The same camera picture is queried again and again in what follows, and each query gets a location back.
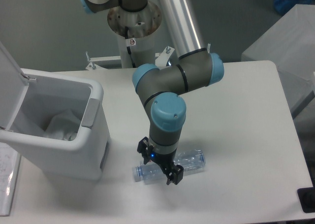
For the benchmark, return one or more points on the black device at table edge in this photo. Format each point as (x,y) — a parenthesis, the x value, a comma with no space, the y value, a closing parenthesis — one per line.
(307,199)

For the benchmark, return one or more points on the paper sheet in plastic sleeve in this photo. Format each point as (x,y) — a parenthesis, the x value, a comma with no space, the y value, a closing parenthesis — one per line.
(9,168)

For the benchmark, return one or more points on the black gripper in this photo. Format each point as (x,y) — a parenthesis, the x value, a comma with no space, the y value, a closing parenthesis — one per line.
(174,173)

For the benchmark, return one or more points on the white covered side table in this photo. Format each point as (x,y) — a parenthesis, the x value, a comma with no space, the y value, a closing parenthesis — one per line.
(290,45)

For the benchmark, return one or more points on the clear plastic water bottle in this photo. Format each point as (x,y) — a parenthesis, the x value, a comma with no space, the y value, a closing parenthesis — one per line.
(192,161)

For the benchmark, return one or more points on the white trash can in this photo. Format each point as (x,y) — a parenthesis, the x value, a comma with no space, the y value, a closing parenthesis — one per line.
(50,94)

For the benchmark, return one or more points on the white trash can lid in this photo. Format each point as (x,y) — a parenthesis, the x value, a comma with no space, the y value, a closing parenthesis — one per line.
(13,88)

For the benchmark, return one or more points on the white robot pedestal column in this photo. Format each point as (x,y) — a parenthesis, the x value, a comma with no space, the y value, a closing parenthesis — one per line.
(137,46)

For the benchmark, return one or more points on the white plastic wrapper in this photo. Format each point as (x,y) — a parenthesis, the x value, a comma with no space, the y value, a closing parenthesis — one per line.
(63,126)

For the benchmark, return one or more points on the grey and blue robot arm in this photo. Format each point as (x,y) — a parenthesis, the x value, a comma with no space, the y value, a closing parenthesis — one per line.
(160,90)

